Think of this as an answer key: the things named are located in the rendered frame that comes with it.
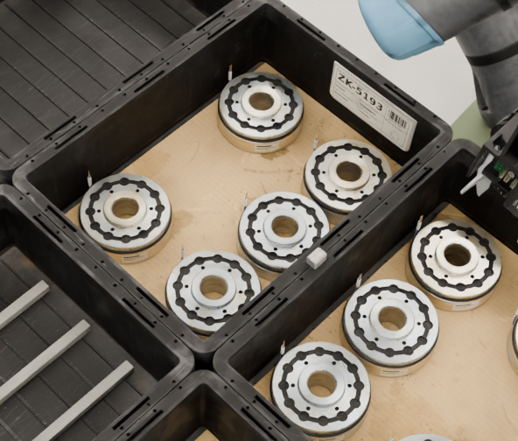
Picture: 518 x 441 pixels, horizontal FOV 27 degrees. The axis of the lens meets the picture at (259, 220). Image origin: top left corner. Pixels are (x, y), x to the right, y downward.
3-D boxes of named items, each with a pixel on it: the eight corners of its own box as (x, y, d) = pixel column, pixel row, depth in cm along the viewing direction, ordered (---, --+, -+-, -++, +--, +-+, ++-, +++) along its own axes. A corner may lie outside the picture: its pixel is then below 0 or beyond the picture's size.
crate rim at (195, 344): (264, 3, 134) (266, -11, 132) (456, 144, 124) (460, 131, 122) (7, 190, 117) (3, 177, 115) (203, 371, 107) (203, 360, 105)
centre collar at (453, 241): (452, 230, 123) (453, 227, 123) (487, 257, 121) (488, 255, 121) (424, 256, 121) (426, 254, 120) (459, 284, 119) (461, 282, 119)
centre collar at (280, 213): (279, 203, 124) (279, 200, 123) (315, 226, 122) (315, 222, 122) (253, 232, 122) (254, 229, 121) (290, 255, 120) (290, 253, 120)
